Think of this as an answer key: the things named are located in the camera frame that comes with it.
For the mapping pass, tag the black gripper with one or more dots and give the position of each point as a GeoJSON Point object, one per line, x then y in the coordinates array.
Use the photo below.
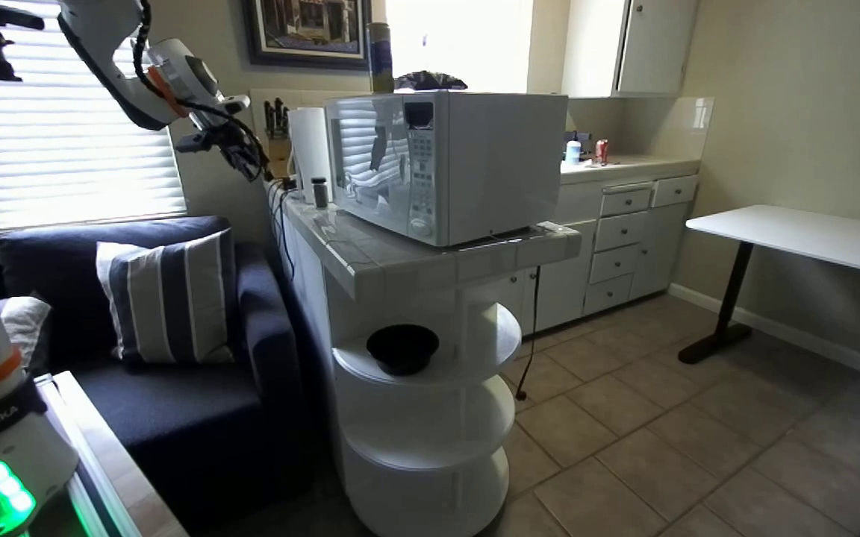
{"type": "Point", "coordinates": [223, 125]}

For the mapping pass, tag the glass spice bottle dark herbs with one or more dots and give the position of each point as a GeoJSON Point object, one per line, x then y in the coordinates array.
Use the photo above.
{"type": "Point", "coordinates": [320, 194]}

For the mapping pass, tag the white microwave oven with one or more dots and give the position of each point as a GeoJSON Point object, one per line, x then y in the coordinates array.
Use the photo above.
{"type": "Point", "coordinates": [470, 168]}

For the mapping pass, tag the wooden knife block with knives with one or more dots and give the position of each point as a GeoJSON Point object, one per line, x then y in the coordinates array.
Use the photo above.
{"type": "Point", "coordinates": [276, 150]}

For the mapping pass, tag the white paper towel roll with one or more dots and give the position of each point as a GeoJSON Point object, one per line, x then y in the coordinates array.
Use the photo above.
{"type": "Point", "coordinates": [308, 144]}

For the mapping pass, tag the dark framed picture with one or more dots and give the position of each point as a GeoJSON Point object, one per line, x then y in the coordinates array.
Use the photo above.
{"type": "Point", "coordinates": [306, 31]}

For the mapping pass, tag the blue white striped pillow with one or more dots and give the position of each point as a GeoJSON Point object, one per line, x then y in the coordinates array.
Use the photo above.
{"type": "Point", "coordinates": [166, 298]}

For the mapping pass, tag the yellow and blue can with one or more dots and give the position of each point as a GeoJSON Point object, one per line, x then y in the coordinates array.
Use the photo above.
{"type": "Point", "coordinates": [379, 59]}

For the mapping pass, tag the dark crumpled item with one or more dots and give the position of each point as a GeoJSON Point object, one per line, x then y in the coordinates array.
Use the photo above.
{"type": "Point", "coordinates": [430, 80]}

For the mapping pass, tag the white window blinds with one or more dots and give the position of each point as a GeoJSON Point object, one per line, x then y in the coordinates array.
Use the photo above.
{"type": "Point", "coordinates": [52, 158]}

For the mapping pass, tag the black bowl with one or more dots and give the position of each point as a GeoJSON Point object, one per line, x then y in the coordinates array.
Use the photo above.
{"type": "Point", "coordinates": [400, 346]}

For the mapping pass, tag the dark blue sofa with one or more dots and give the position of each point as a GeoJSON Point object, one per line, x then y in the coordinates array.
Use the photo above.
{"type": "Point", "coordinates": [191, 417]}

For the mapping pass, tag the plain white pillow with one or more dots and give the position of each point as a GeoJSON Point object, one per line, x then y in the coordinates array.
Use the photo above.
{"type": "Point", "coordinates": [22, 328]}

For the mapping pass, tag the light blue cup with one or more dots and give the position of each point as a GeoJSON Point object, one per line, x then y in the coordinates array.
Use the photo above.
{"type": "Point", "coordinates": [570, 153]}

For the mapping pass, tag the wooden robot mounting table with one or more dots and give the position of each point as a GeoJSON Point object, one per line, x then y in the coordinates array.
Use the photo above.
{"type": "Point", "coordinates": [120, 477]}

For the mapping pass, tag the red can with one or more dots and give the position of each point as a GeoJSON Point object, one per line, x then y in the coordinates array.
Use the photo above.
{"type": "Point", "coordinates": [600, 150]}

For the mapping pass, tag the white rounded shelf cabinet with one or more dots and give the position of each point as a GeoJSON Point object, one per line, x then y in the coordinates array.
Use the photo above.
{"type": "Point", "coordinates": [418, 477]}

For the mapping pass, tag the white kitchen base cabinets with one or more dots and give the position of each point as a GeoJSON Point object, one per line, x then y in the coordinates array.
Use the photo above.
{"type": "Point", "coordinates": [629, 249]}

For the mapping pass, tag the white desk with black leg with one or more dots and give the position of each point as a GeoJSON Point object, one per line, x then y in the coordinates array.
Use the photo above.
{"type": "Point", "coordinates": [806, 238]}

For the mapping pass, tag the white wall cabinet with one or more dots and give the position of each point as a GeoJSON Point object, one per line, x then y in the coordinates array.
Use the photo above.
{"type": "Point", "coordinates": [648, 44]}

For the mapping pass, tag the white wall outlet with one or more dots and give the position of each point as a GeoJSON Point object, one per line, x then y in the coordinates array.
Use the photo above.
{"type": "Point", "coordinates": [703, 110]}

